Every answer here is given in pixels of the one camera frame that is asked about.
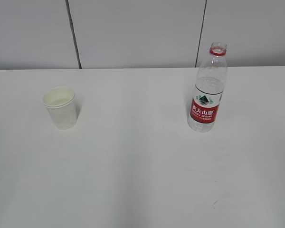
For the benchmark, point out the white paper cup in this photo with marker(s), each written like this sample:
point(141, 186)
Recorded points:
point(60, 104)

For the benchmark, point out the Nongfu Spring water bottle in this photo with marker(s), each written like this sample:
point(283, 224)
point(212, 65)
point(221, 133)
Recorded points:
point(208, 90)

